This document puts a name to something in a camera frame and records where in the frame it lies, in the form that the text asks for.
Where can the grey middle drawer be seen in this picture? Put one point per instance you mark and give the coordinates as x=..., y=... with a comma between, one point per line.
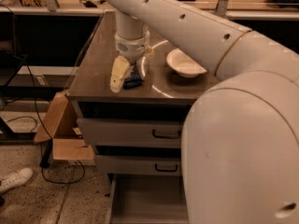
x=129, y=165

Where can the blue rxbar blueberry wrapper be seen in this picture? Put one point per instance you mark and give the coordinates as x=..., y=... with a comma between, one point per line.
x=133, y=80

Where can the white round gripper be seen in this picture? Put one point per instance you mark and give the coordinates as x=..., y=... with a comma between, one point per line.
x=132, y=48

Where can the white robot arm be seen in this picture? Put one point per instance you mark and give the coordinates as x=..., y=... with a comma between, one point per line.
x=239, y=146

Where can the white sneaker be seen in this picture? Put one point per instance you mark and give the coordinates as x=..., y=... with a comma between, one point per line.
x=15, y=179

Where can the grey open bottom drawer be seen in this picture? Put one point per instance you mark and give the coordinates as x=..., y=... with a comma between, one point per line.
x=147, y=199

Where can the brown cardboard box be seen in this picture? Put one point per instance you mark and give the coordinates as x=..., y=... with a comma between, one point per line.
x=60, y=127

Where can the grey drawer cabinet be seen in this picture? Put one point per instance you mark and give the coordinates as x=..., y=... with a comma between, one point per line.
x=164, y=95

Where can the white paper bowl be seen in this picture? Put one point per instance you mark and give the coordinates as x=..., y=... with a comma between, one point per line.
x=185, y=66

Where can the grey top drawer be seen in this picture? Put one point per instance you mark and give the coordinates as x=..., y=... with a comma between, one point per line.
x=130, y=133

